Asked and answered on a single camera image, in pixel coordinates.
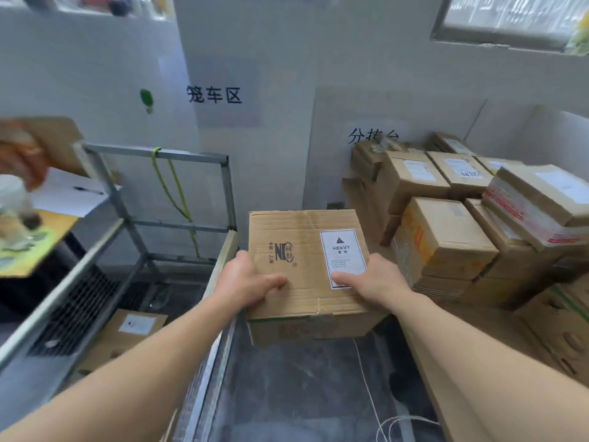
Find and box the wall sign with black characters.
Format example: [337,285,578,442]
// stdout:
[158,53,264,130]

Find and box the person's left hand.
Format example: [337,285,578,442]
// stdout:
[214,250,290,314]

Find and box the metal wire cage cart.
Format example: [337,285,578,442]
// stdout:
[0,142,241,442]

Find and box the yellow bottle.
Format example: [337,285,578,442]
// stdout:
[563,10,589,56]

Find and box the dark-framed window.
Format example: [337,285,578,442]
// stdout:
[430,0,589,56]

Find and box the orange drink bottle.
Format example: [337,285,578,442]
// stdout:
[0,127,50,192]

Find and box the pile of parcels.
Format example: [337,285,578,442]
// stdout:
[342,131,589,384]

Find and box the white paper sheet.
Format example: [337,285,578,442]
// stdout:
[31,167,123,220]

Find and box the yellow-green round sticker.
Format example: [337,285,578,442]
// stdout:
[0,228,50,255]

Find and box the yellow-green rope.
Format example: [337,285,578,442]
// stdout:
[151,146,201,259]

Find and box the person's right forearm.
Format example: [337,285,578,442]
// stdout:
[390,291,589,442]

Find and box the small yellow table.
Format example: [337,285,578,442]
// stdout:
[0,208,80,279]

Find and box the large labelled cardboard box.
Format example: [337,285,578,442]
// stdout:
[77,309,169,374]
[247,209,391,349]

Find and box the white lid drink cup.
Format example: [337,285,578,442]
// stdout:
[0,173,44,231]

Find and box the person's left forearm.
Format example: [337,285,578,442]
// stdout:
[0,293,250,442]

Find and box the person's right hand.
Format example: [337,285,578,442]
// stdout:
[331,252,415,311]

